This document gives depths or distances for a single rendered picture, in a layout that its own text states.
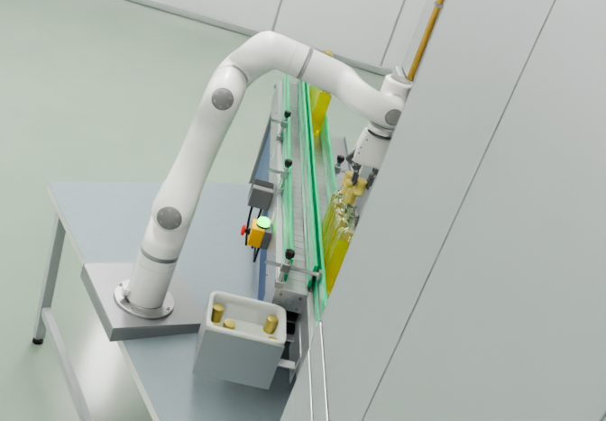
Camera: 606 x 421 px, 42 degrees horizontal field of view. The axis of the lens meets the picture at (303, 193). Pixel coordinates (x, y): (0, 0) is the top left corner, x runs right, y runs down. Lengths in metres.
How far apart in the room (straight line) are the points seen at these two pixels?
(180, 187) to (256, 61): 0.42
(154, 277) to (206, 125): 0.52
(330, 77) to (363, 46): 6.16
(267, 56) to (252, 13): 6.04
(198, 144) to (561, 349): 1.71
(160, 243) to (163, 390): 0.42
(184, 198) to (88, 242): 0.67
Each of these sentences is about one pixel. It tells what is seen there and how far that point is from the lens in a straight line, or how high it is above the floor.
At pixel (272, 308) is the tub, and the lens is 2.30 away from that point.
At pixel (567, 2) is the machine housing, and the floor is 2.21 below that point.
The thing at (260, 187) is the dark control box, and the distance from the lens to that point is 2.90.
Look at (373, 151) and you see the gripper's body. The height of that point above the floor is 1.50.
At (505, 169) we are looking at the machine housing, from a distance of 0.75.
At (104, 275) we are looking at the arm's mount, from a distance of 2.59.
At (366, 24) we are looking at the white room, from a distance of 8.20.
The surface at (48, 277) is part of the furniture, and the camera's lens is 3.30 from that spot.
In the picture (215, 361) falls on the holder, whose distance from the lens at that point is 2.21.
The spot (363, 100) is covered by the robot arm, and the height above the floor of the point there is 1.66.
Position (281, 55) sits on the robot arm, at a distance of 2.09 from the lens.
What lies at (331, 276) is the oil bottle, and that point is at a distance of 2.32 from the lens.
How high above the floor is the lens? 2.30
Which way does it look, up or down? 26 degrees down
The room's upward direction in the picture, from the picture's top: 19 degrees clockwise
